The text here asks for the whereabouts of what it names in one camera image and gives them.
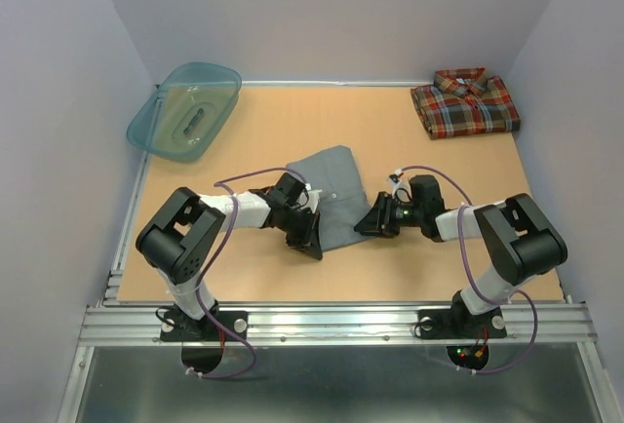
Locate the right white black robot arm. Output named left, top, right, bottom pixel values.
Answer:
left=354, top=172, right=568, bottom=335

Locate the folded plaid flannel shirt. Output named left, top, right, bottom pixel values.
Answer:
left=410, top=67, right=521, bottom=140

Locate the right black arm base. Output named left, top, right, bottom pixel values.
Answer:
left=413, top=291, right=507, bottom=340

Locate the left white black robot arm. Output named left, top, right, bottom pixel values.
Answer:
left=136, top=173, right=323, bottom=339

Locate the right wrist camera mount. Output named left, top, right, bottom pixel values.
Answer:
left=387, top=169, right=411, bottom=202

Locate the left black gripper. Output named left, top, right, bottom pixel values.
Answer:
left=278, top=207, right=322, bottom=259

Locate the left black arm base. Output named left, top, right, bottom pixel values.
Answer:
left=155, top=305, right=249, bottom=343

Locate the teal transparent plastic bin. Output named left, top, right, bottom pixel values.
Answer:
left=126, top=62, right=242, bottom=163

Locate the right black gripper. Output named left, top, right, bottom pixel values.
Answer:
left=354, top=190, right=423, bottom=237

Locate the grey long sleeve shirt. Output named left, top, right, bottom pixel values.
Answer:
left=286, top=145, right=371, bottom=252

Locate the aluminium rail frame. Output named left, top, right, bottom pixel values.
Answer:
left=59, top=86, right=622, bottom=422

